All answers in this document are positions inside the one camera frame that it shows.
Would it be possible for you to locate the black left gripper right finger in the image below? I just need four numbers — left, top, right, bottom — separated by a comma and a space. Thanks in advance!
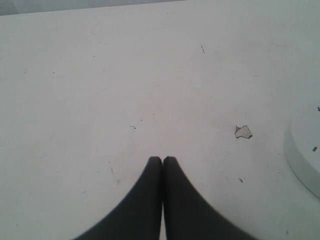
162, 156, 254, 240

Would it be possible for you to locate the white desk lamp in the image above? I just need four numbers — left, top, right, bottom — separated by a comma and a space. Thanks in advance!
283, 105, 320, 198

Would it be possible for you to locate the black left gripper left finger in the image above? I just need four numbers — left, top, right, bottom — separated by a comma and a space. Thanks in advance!
77, 156, 163, 240

